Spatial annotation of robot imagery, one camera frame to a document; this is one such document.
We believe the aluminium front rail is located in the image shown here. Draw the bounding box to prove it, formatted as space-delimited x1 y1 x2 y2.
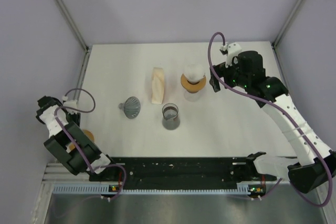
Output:
43 163 89 183

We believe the ribbed grey glass dripper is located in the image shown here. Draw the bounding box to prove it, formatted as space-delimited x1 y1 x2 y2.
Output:
118 97 141 119

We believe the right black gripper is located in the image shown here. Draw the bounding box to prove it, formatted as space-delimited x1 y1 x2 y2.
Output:
209 59 250 92

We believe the grey slotted cable duct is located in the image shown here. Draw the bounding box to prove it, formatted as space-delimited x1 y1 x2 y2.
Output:
54 181 263 195

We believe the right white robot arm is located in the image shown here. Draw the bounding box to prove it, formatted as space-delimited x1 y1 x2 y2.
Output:
210 51 335 194

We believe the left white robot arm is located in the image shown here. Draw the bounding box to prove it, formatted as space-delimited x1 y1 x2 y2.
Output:
36 96 119 180

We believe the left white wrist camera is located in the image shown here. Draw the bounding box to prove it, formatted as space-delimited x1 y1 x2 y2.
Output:
62 95 78 109

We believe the aluminium frame post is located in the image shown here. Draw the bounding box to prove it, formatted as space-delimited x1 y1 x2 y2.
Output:
272 0 306 49
40 0 91 51

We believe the white paper coffee filter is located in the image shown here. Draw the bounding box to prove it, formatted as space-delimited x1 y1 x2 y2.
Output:
183 64 205 79

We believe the orange coffee filter box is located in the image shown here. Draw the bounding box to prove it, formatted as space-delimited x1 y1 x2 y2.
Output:
151 67 165 104

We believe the wooden dripper ring stand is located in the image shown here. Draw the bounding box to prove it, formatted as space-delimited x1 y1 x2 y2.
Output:
181 74 206 93

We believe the glass carafe with brown band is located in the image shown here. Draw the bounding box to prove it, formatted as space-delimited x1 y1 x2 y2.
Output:
184 91 202 102

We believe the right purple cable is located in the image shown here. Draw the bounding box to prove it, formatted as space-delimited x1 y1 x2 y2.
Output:
207 32 332 207

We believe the grey glass carafe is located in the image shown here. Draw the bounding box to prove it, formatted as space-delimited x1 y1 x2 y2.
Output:
162 103 180 130

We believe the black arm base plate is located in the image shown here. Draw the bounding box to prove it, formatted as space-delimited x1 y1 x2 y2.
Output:
89 157 276 190

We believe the right aluminium frame post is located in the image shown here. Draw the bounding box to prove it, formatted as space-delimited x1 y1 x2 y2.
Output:
272 0 306 49

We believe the left aluminium frame post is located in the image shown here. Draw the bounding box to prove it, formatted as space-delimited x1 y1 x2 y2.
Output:
40 0 91 51

